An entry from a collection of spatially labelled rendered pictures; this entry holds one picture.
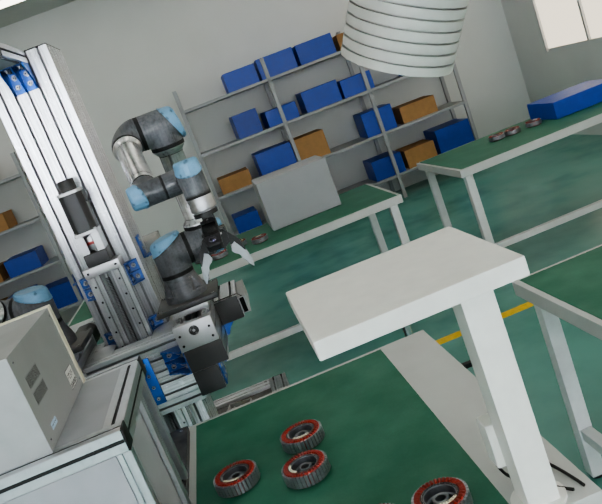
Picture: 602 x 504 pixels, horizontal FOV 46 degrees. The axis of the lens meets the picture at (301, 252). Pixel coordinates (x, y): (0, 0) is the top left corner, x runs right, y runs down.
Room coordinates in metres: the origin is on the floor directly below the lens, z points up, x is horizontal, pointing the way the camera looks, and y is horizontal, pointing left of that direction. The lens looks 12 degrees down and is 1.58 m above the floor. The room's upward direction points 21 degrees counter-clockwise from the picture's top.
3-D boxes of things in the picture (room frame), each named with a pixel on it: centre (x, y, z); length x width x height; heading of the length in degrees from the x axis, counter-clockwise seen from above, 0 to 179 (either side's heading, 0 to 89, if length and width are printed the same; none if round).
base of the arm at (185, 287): (2.48, 0.44, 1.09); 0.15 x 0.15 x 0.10
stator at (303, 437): (1.66, 0.16, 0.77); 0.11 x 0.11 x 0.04
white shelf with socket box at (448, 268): (1.25, -0.14, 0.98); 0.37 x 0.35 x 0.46; 94
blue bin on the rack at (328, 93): (8.16, -0.81, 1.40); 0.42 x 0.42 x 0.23; 4
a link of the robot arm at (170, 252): (2.49, 0.43, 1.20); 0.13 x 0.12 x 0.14; 101
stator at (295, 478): (1.50, 0.17, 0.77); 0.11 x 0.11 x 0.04
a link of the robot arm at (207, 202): (2.02, 0.22, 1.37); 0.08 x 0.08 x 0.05
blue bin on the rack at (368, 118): (8.19, -1.33, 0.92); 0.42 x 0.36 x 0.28; 4
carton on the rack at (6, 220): (7.88, 3.05, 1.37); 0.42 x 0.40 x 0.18; 95
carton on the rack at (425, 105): (8.24, -1.81, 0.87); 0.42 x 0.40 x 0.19; 93
